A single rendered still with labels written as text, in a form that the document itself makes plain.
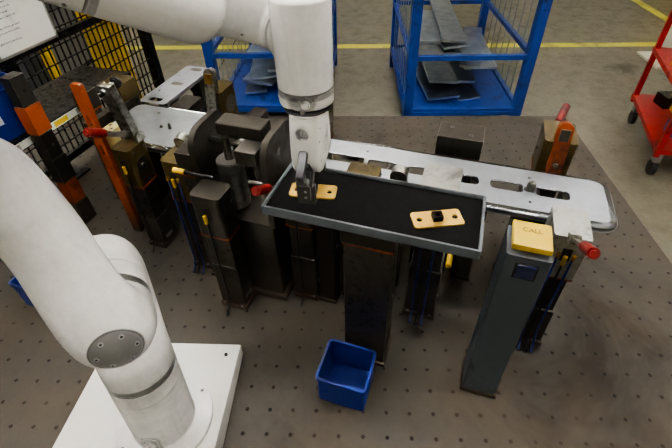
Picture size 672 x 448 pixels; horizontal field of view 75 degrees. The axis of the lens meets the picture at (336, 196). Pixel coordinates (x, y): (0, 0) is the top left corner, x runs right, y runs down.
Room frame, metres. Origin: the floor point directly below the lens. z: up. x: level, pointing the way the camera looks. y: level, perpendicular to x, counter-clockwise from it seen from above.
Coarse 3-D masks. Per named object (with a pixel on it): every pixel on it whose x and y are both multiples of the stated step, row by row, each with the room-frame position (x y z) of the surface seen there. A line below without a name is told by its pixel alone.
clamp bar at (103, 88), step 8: (112, 80) 0.99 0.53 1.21; (120, 80) 0.99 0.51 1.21; (104, 88) 0.95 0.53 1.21; (112, 88) 0.95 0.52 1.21; (104, 96) 0.95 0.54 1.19; (112, 96) 0.95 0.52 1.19; (120, 96) 0.97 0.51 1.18; (112, 104) 0.96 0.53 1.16; (120, 104) 0.96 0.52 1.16; (112, 112) 0.97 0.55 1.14; (120, 112) 0.96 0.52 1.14; (128, 112) 0.97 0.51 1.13; (120, 120) 0.96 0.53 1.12; (128, 120) 0.97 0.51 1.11; (120, 128) 0.97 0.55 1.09; (128, 128) 0.96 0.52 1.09; (136, 128) 0.98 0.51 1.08
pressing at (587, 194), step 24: (144, 120) 1.17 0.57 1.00; (168, 120) 1.16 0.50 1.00; (192, 120) 1.16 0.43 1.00; (168, 144) 1.03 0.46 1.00; (336, 144) 1.01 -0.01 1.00; (360, 144) 1.00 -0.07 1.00; (336, 168) 0.89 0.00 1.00; (480, 168) 0.88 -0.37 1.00; (504, 168) 0.87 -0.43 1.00; (480, 192) 0.78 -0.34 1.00; (504, 192) 0.78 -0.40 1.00; (528, 192) 0.78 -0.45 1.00; (576, 192) 0.77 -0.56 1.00; (600, 192) 0.77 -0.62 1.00; (528, 216) 0.70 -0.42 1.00; (600, 216) 0.69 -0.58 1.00
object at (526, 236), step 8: (512, 224) 0.52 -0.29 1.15; (520, 224) 0.51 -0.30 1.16; (528, 224) 0.51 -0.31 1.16; (536, 224) 0.51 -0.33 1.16; (512, 232) 0.50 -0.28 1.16; (520, 232) 0.49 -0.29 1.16; (528, 232) 0.49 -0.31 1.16; (536, 232) 0.49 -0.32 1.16; (544, 232) 0.49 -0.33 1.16; (512, 240) 0.48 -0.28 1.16; (520, 240) 0.47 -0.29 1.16; (528, 240) 0.47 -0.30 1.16; (536, 240) 0.47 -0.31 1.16; (544, 240) 0.47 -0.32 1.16; (552, 240) 0.47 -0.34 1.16; (520, 248) 0.46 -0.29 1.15; (528, 248) 0.46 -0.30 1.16; (536, 248) 0.46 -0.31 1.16; (544, 248) 0.45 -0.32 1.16; (552, 248) 0.45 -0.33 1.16
